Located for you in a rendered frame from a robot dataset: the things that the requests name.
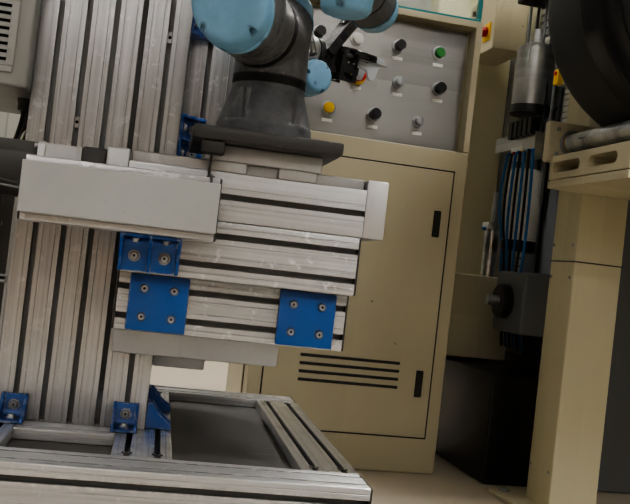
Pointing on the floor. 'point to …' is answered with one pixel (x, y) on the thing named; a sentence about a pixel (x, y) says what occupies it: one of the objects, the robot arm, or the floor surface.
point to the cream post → (577, 344)
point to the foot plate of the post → (511, 495)
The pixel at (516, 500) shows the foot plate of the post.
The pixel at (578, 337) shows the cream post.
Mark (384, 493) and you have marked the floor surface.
